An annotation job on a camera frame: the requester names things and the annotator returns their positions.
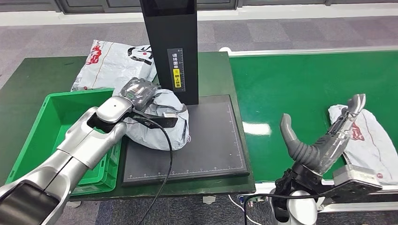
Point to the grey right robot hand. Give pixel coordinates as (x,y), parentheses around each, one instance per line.
(320,155)

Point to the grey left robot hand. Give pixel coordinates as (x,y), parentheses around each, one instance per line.
(138,93)

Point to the grey parcel bag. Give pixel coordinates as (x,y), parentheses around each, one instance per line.
(155,136)

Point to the white parcel bag red print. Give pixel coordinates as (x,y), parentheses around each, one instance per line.
(373,146)

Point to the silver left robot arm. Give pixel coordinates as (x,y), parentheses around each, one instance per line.
(81,146)

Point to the large white printed parcel bag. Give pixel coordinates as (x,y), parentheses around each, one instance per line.
(108,65)

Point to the machine label sticker yellow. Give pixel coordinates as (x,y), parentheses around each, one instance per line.
(174,57)

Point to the green conveyor belt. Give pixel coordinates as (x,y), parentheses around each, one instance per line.
(295,87)

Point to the conveyor connector block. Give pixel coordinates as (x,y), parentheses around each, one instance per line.
(248,198)

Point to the black scanning machine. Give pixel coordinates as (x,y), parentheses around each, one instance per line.
(211,139)

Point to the green plastic crate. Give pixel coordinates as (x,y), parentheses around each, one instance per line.
(56,105)

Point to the dark green table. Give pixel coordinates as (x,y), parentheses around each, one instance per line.
(37,74)

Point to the white table foot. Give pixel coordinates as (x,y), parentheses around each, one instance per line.
(209,199)
(74,204)

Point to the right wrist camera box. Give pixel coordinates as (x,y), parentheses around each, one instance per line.
(351,178)

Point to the aluminium conveyor frame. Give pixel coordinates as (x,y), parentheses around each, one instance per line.
(311,50)

